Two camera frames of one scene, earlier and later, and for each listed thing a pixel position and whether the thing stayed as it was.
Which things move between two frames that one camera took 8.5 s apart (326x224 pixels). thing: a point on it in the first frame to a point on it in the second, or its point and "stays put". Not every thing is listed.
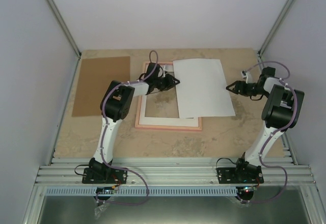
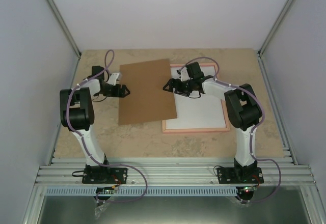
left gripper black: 169,84 to 122,91
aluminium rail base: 172,171 stays put
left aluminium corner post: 59,16 stays put
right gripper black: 239,84 to 172,82
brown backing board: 96,74 to 147,101
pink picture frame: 160,110 to 207,113
